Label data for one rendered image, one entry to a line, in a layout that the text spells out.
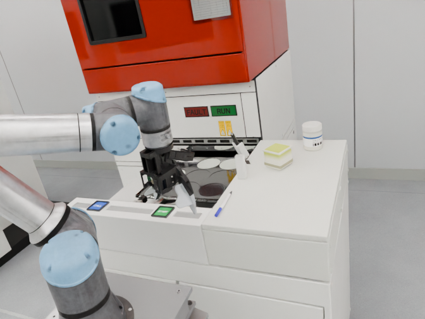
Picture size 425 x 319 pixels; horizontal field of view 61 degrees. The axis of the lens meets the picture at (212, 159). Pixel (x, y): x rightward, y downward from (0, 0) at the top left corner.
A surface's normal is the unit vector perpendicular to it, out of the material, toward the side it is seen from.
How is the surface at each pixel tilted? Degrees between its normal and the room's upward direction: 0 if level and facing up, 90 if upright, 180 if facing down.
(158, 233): 90
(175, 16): 90
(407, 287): 0
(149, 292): 2
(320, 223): 0
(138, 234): 90
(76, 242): 8
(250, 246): 90
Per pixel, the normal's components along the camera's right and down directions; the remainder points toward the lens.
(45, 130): 0.37, -0.10
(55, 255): -0.07, -0.86
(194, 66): -0.38, 0.43
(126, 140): 0.38, 0.33
